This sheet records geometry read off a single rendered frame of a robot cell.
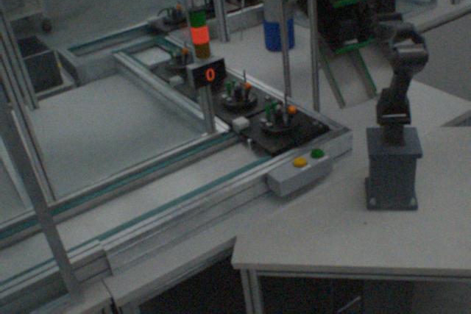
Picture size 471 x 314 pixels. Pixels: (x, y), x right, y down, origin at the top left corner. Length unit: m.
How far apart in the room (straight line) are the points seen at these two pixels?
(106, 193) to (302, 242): 0.63
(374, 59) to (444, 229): 0.73
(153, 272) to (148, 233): 0.11
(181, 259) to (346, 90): 0.84
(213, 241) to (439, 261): 0.62
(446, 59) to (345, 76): 1.43
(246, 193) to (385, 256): 0.44
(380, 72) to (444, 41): 1.24
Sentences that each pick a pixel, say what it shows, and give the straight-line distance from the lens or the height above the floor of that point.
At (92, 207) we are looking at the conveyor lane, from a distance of 1.70.
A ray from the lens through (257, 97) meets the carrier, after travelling 2.01.
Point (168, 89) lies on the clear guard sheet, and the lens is 1.70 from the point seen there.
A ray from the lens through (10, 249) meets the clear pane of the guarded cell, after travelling 1.34.
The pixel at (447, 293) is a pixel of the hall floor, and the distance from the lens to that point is 2.58.
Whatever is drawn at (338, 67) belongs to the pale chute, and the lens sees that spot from 1.92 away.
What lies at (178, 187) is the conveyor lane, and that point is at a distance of 1.68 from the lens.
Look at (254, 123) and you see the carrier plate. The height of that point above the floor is 0.97.
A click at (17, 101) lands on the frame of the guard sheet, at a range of 1.55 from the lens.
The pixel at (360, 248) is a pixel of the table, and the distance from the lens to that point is 1.49.
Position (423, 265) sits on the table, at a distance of 1.47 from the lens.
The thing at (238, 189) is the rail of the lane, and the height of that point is 0.95.
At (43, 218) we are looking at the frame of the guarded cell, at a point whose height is 1.16.
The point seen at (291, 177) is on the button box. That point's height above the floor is 0.96.
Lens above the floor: 1.89
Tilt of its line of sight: 32 degrees down
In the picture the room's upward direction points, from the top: 8 degrees counter-clockwise
